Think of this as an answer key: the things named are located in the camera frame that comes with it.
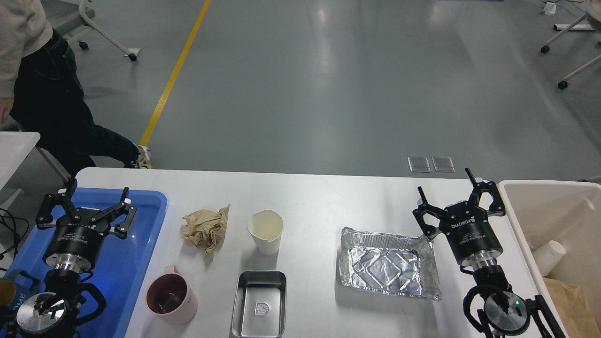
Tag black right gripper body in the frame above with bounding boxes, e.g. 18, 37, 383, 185
441, 201, 504, 267

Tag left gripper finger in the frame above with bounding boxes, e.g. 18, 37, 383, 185
36, 179, 78, 230
89, 187, 137, 239

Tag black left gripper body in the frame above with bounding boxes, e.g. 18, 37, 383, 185
43, 207, 107, 272

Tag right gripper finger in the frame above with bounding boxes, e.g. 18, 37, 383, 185
465, 168, 507, 219
413, 186, 447, 240

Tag aluminium foil tray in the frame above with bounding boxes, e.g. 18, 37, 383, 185
338, 227, 442, 301

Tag pink ribbed mug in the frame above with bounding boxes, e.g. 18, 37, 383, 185
145, 265, 198, 326

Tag stainless steel rectangular box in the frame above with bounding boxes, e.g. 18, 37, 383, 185
231, 271, 287, 338

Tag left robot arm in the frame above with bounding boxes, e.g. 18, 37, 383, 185
1, 179, 137, 338

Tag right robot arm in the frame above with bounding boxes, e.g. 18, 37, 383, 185
412, 168, 565, 338

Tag blue plastic tray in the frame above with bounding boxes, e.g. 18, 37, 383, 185
8, 187, 168, 338

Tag beige plastic bin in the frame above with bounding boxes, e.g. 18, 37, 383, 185
499, 180, 601, 325

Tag white side table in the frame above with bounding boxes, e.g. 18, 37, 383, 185
0, 131, 71, 209

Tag right floor outlet plate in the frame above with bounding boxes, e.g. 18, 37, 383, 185
431, 156, 456, 173

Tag floor outlet plate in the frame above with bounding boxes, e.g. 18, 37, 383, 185
407, 156, 431, 173
431, 156, 456, 173

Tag left floor outlet plate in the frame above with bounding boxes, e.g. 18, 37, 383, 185
407, 156, 431, 173

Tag white cup in bin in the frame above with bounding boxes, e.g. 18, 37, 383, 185
532, 240, 567, 277

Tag dark blue mug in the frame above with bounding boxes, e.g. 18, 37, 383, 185
0, 269, 41, 327

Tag crumpled brown paper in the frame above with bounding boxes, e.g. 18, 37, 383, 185
182, 205, 231, 254

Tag person in dark jeans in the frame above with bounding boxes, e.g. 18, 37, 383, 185
0, 0, 152, 176

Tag brown paper in bin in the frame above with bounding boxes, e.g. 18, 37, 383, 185
543, 277, 601, 338

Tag white paper cup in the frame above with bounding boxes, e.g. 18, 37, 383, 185
247, 210, 284, 255

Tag grey office chair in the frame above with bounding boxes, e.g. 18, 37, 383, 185
41, 0, 141, 62

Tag white chair base right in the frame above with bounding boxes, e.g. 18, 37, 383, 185
540, 0, 601, 90

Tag black cables at left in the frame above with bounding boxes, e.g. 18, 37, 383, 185
0, 207, 30, 273

